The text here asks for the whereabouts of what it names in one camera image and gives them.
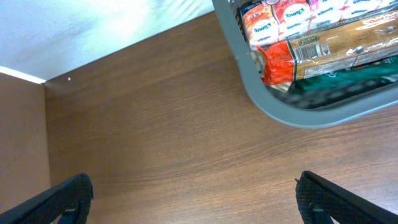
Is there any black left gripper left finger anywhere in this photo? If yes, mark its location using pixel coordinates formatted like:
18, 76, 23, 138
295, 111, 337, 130
1, 173, 93, 224

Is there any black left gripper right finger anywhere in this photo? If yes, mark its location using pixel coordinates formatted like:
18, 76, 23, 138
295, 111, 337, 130
295, 170, 397, 223

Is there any green coffee mix bag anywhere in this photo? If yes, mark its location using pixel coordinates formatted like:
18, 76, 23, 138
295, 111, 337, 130
286, 55, 397, 109

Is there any orange biscuit package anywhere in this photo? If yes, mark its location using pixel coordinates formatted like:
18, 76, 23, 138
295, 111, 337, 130
260, 8, 397, 86

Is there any multicolour tissue pack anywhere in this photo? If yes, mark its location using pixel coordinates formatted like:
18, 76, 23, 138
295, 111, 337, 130
239, 0, 397, 49

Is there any beige paper bag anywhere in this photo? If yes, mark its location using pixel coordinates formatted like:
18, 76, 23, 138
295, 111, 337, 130
250, 50, 292, 93

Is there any grey plastic basket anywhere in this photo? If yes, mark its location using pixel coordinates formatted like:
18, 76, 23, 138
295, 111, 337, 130
212, 0, 397, 129

